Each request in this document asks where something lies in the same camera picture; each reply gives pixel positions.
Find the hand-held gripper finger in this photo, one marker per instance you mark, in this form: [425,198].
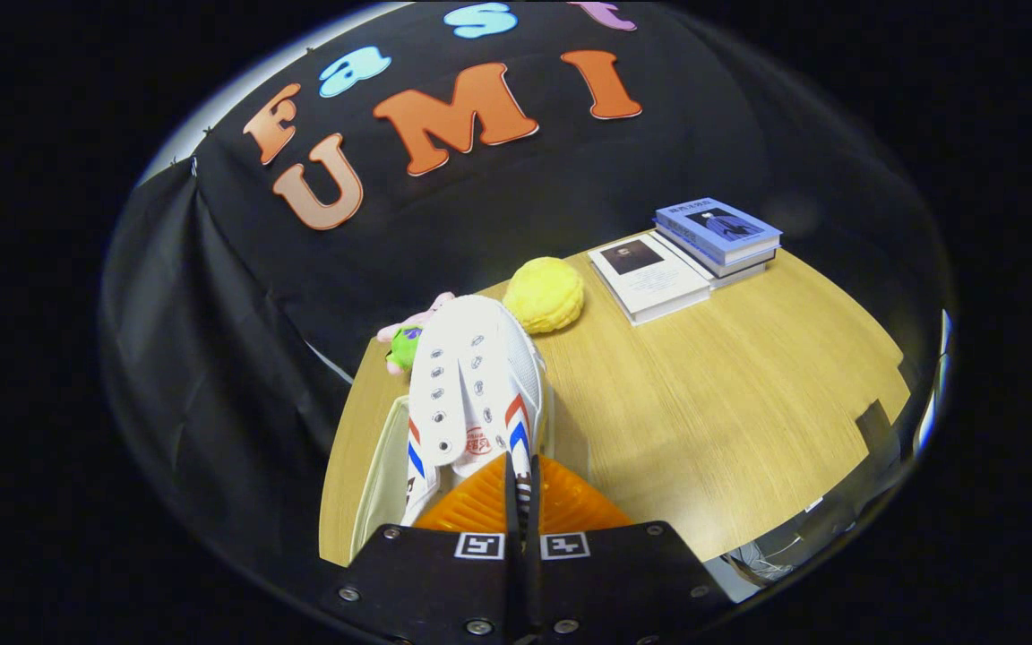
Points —
[534,582]
[512,582]

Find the beige fabric storage box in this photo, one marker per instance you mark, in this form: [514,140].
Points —
[380,488]

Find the white shoe striped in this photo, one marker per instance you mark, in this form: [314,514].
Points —
[471,358]

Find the pink starfish plush toy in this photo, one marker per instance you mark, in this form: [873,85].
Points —
[404,348]

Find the yellow round plush toy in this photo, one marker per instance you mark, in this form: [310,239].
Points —
[545,296]

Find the white portrait cover book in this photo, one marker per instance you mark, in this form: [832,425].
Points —
[650,278]

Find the pale book with blue edge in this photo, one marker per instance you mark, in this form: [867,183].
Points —
[735,267]

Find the black backdrop cloth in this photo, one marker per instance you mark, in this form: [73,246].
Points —
[238,313]

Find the blue cover book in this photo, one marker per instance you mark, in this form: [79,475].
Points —
[720,224]

